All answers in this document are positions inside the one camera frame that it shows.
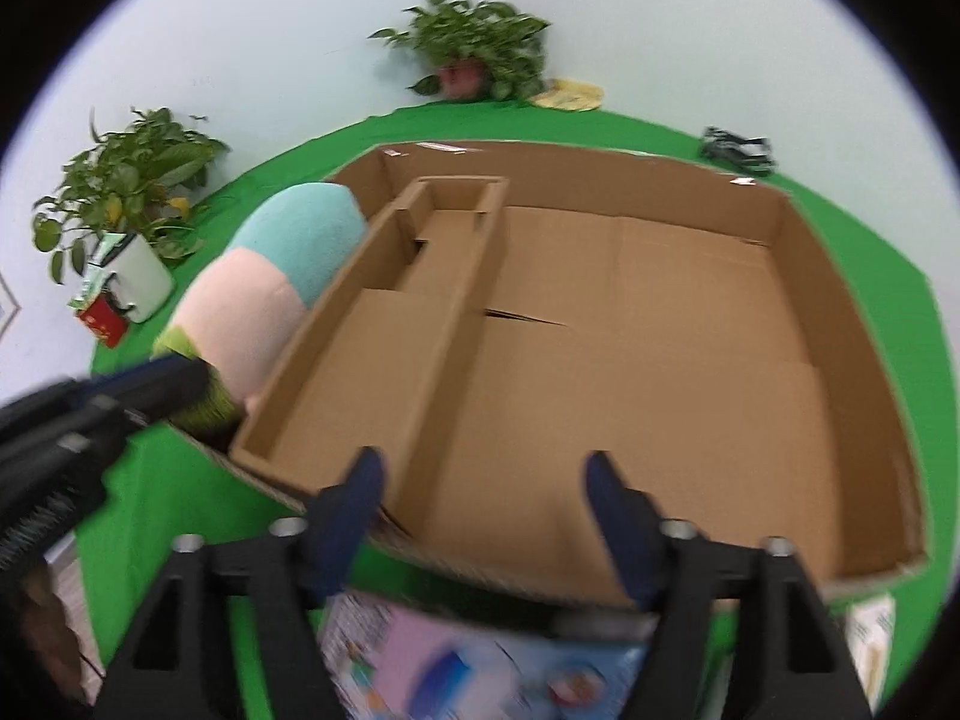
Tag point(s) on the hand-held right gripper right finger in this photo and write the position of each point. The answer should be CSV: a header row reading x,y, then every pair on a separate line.
x,y
611,510

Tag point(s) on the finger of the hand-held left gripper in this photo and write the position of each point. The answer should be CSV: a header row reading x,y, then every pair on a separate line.
x,y
161,386

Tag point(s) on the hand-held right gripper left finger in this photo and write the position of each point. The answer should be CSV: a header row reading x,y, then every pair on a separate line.
x,y
352,510

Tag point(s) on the pastel striped plush toy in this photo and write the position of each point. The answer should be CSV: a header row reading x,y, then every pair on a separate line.
x,y
247,300

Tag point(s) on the large cardboard box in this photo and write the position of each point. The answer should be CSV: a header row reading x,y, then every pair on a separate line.
x,y
637,390

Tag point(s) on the blue cartoon game box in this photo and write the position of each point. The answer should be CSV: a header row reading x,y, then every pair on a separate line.
x,y
420,660

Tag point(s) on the white and green carton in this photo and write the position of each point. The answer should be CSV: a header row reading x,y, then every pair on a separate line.
x,y
870,637

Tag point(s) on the small red packet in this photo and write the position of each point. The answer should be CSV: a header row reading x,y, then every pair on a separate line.
x,y
101,324

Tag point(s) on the narrow cardboard insert tray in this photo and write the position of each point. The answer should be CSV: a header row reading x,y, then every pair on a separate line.
x,y
360,390

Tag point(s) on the potted plant in white pot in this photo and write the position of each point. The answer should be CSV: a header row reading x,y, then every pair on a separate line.
x,y
135,165

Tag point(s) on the yellow paper packet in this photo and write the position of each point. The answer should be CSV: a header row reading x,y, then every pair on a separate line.
x,y
566,94

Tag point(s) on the potted plant in pink pot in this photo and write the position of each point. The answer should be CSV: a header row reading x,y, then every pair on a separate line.
x,y
472,30

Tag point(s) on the black plastic frame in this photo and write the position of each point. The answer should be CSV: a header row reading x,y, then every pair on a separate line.
x,y
739,150

